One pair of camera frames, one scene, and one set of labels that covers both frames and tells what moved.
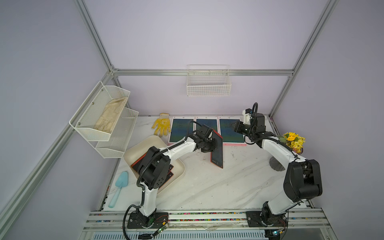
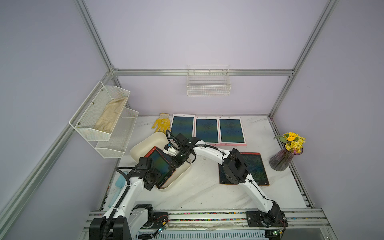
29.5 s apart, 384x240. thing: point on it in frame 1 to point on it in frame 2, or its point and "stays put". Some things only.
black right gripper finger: [241, 128] to [176, 162]
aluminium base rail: [297, 219] stays put
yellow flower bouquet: [293, 140] stays put
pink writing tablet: [226, 130] stays put
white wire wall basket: [208, 80] stays put
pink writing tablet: [212, 122] stays put
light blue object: [122, 181] stays put
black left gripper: [214, 146] to [157, 173]
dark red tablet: [135, 165] to [223, 179]
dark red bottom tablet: [216, 156] to [256, 167]
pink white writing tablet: [179, 129] stays put
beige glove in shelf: [111, 112] stays put
